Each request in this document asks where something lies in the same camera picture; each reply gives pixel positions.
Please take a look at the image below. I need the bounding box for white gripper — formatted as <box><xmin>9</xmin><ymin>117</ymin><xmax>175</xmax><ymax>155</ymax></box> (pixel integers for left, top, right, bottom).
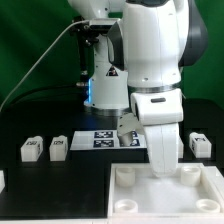
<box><xmin>117</xmin><ymin>89</ymin><xmax>183</xmax><ymax>177</ymax></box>

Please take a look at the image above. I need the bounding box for white square tabletop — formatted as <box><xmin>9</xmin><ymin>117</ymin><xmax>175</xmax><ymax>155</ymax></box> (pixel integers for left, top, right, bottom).
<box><xmin>107</xmin><ymin>163</ymin><xmax>224</xmax><ymax>224</ymax></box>

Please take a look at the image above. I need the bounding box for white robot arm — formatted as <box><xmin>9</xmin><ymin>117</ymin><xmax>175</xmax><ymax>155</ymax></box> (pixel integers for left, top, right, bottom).
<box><xmin>67</xmin><ymin>0</ymin><xmax>208</xmax><ymax>176</ymax></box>

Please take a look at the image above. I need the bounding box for white block at left edge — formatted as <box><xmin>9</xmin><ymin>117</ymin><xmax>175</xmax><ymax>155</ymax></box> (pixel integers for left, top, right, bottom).
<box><xmin>0</xmin><ymin>170</ymin><xmax>5</xmax><ymax>194</ymax></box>

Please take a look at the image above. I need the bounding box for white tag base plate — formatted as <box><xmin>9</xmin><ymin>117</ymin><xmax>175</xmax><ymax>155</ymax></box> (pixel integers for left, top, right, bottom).
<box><xmin>70</xmin><ymin>130</ymin><xmax>146</xmax><ymax>150</ymax></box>

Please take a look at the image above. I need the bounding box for grey camera on stand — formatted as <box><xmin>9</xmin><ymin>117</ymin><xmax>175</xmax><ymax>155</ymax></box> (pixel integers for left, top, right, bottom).
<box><xmin>69</xmin><ymin>16</ymin><xmax>115</xmax><ymax>79</ymax></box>

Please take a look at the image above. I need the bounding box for white camera cable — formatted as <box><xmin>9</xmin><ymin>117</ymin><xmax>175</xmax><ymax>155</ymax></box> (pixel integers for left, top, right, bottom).
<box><xmin>0</xmin><ymin>20</ymin><xmax>90</xmax><ymax>113</ymax></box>

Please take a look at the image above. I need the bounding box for black cable on table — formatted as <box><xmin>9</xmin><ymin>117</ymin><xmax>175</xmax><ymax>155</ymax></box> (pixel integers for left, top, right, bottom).
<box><xmin>0</xmin><ymin>84</ymin><xmax>88</xmax><ymax>114</ymax></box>

